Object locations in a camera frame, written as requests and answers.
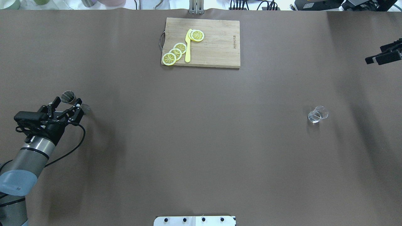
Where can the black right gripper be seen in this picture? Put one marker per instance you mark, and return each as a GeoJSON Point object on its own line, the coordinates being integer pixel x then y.
{"type": "Point", "coordinates": [390, 56]}

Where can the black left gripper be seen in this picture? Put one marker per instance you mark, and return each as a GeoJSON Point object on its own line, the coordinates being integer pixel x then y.
{"type": "Point", "coordinates": [50, 129]}

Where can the steel double jigger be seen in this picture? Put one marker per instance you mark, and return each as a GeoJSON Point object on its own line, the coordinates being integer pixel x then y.
{"type": "Point", "coordinates": [69, 97]}

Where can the clear glass measuring cup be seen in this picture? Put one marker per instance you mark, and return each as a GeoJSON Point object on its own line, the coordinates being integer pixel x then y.
{"type": "Point", "coordinates": [318, 114]}

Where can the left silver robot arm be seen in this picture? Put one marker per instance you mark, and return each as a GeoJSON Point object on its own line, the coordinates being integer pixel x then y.
{"type": "Point", "coordinates": [18, 176]}

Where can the green plastic cup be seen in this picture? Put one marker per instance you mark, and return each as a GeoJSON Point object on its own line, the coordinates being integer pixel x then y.
{"type": "Point", "coordinates": [41, 2]}

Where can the lemon slice top right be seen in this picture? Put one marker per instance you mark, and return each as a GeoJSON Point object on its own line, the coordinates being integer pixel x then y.
{"type": "Point", "coordinates": [169, 59]}

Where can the lemon slice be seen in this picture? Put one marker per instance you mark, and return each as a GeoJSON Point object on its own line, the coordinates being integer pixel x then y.
{"type": "Point", "coordinates": [190, 35]}
{"type": "Point", "coordinates": [177, 53]}
{"type": "Point", "coordinates": [169, 59]}
{"type": "Point", "coordinates": [181, 46]}
{"type": "Point", "coordinates": [197, 35]}

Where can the pink bowl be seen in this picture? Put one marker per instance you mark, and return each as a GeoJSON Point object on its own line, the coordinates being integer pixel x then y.
{"type": "Point", "coordinates": [112, 2]}

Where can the yellow plastic knife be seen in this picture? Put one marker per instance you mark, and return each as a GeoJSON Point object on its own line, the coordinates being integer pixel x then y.
{"type": "Point", "coordinates": [188, 43]}

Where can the lemon slice bottom back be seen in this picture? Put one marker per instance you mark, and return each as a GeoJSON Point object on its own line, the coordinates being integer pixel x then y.
{"type": "Point", "coordinates": [190, 35]}

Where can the bamboo cutting board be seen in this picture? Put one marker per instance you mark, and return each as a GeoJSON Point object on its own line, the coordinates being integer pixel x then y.
{"type": "Point", "coordinates": [220, 47]}

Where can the lemon slice bottom front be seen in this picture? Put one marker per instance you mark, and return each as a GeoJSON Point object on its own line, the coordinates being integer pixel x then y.
{"type": "Point", "coordinates": [197, 35]}

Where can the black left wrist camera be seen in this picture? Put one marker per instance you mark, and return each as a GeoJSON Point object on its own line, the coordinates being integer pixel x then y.
{"type": "Point", "coordinates": [30, 119]}

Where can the metal cutting board handle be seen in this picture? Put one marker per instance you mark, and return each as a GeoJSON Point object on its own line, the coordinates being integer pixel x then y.
{"type": "Point", "coordinates": [162, 40]}

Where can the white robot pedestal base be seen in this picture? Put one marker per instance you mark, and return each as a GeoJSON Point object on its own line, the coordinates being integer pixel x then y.
{"type": "Point", "coordinates": [195, 221]}

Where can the aluminium frame post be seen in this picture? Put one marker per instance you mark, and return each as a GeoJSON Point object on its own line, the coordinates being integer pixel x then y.
{"type": "Point", "coordinates": [196, 7]}

